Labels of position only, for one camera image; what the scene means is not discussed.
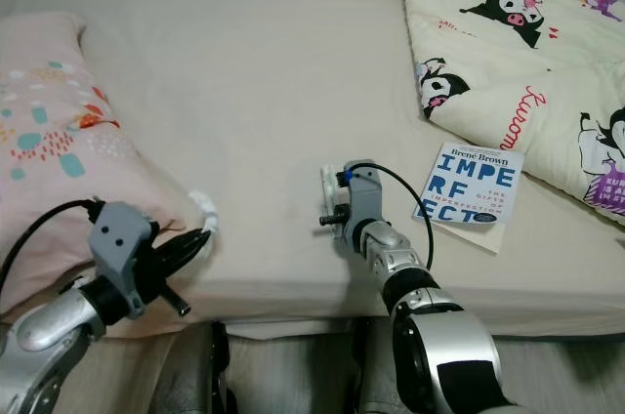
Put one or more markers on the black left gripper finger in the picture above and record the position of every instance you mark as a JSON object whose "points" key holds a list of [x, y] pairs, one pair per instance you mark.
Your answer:
{"points": [[182, 260], [184, 239]]}

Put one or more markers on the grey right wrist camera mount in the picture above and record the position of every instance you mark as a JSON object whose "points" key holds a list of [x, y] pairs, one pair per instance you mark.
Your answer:
{"points": [[366, 194]]}

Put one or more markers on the dark grey robot leg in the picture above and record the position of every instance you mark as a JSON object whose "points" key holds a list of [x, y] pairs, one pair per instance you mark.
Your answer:
{"points": [[373, 370], [195, 370]]}

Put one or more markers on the dark grey right robot leg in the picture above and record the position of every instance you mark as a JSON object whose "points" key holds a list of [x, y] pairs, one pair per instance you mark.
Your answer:
{"points": [[373, 370]]}

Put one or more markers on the mattress with cream sheet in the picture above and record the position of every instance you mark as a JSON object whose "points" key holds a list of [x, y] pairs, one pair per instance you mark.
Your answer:
{"points": [[283, 111]]}

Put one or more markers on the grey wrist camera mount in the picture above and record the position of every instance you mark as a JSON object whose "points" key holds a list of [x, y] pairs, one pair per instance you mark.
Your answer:
{"points": [[119, 238], [366, 194]]}

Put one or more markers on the pink patterned pillow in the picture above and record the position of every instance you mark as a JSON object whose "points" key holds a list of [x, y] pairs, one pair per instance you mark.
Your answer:
{"points": [[59, 141]]}

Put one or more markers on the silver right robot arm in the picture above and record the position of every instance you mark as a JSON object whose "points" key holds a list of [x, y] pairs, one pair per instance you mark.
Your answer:
{"points": [[391, 248]]}

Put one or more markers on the white book blue letters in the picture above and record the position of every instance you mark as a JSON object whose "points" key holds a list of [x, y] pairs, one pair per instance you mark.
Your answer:
{"points": [[474, 180]]}

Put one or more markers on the cream cartoon print quilt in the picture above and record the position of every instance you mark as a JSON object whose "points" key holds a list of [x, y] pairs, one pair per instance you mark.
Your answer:
{"points": [[518, 72]]}

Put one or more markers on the dark grey left robot leg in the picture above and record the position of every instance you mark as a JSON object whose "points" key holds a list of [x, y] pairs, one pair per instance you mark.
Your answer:
{"points": [[195, 370]]}

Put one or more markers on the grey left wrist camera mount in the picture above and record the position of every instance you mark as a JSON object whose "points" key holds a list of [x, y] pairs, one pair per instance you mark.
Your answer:
{"points": [[119, 238]]}

